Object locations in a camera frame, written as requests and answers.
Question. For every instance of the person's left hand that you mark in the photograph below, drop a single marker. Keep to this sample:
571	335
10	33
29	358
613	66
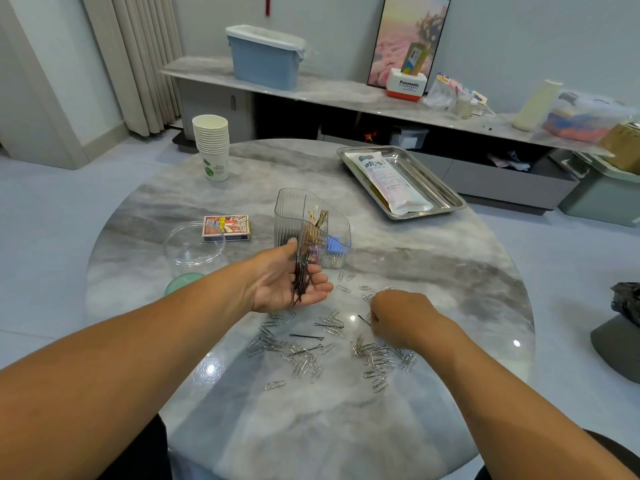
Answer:
280	280

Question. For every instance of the framed pink picture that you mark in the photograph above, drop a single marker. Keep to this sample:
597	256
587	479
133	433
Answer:
402	35

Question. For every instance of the pile of floss picks and clips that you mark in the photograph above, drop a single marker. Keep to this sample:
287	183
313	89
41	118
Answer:
330	340

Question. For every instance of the person's right forearm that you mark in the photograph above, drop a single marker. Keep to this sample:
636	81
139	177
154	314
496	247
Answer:
530	415

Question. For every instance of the trash bin with black bag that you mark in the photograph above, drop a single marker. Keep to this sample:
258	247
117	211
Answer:
620	333

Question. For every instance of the small colourful box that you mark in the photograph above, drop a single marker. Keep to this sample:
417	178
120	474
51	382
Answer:
416	59

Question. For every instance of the clear bag of snacks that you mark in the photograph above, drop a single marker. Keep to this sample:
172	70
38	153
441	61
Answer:
441	92

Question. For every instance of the clear round plastic bowl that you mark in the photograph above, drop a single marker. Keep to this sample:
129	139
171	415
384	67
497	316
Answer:
193	247

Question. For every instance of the cardboard box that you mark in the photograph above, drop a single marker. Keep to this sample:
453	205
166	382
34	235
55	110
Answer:
623	148

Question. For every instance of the clear storage box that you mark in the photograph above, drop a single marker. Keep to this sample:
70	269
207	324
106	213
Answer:
587	117

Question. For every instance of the white box in cabinet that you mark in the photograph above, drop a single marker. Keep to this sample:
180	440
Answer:
409	139

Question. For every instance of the metal tray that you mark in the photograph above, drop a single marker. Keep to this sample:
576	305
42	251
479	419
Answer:
450	195

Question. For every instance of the colourful matchbox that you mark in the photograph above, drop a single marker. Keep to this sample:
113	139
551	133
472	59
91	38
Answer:
226	228

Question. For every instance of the cream paper roll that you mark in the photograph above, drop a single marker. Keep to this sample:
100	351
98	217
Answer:
537	105

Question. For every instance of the clear printed plastic bag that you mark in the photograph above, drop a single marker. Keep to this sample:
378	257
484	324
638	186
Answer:
393	182

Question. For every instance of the pale green plastic lid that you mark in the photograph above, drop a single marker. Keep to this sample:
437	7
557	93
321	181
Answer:
183	283

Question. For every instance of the loose papers in cabinet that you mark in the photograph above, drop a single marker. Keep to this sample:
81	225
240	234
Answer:
511	162

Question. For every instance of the blue storage box white lid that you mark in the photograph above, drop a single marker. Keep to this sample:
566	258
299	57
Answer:
265	57

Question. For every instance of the person's left forearm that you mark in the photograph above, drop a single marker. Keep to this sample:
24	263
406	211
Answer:
110	395

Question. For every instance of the beige curtain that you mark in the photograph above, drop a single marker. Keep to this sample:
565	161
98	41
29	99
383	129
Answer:
130	55

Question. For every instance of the grey cabinet with marble top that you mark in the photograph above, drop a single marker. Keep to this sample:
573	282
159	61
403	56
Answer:
310	87

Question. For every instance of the white and red small box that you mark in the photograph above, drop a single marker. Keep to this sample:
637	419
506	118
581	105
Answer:
406	85

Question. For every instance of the clear ribbed organizer box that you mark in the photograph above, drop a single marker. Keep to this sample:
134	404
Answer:
300	220

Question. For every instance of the person's right hand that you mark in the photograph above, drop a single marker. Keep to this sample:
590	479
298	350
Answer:
405	320

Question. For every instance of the group of white paper cups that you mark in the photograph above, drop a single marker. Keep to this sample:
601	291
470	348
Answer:
211	148

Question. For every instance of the colourful small packet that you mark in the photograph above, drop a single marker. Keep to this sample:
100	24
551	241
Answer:
478	98

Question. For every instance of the grey green storage bin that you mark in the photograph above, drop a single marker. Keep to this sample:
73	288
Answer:
602	190

